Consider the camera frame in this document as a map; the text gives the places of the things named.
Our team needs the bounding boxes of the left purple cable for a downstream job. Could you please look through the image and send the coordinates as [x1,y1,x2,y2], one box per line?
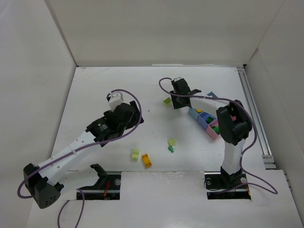
[17,89,143,228]

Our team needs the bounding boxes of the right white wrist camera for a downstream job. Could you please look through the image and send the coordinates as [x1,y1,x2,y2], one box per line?
[173,77,182,82]

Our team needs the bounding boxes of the small green lego brick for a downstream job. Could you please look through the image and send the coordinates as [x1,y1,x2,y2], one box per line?
[212,126,220,135]

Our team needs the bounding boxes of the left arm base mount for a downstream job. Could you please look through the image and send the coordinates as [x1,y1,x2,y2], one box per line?
[80,164,122,200]

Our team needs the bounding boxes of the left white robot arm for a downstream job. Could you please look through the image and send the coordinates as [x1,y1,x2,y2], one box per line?
[22,100,143,209]

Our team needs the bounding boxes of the purple cable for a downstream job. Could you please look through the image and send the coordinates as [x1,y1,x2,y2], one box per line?
[158,76,278,195]
[17,89,143,228]

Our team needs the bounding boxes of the lime lego brick upside down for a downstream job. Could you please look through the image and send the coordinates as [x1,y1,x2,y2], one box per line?
[163,97,172,106]

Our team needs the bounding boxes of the blue container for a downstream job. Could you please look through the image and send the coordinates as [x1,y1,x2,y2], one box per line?
[188,91,219,122]

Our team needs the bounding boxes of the aluminium rail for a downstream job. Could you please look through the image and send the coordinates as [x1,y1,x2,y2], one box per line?
[237,67,277,170]

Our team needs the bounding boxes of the long green lego brick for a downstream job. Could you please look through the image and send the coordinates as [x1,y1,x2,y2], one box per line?
[206,116,214,124]

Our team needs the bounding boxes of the orange long lego brick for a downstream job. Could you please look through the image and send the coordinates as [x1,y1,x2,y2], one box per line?
[142,154,152,168]

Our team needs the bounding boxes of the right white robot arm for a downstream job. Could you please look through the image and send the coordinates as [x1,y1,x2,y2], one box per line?
[170,77,252,189]

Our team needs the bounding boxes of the lime lego brick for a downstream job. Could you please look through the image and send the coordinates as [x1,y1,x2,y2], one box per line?
[168,138,176,146]
[163,97,172,106]

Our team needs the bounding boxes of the small green lego piece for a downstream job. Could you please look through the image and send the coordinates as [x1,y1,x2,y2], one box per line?
[168,145,174,153]

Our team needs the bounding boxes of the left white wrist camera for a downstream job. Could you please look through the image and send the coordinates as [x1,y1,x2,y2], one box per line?
[106,91,124,112]

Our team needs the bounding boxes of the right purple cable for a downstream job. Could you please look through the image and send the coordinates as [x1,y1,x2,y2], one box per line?
[158,76,278,195]

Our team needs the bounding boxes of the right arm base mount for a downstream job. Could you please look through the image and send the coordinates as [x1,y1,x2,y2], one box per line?
[203,171,251,200]

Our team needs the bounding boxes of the pink container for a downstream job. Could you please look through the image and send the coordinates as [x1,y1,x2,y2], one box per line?
[206,118,220,140]

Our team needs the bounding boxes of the pale yellow lego brick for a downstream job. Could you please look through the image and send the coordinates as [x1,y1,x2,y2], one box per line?
[131,149,140,161]

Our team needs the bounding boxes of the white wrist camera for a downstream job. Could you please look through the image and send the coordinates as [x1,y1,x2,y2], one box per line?
[173,77,182,82]
[106,91,124,112]

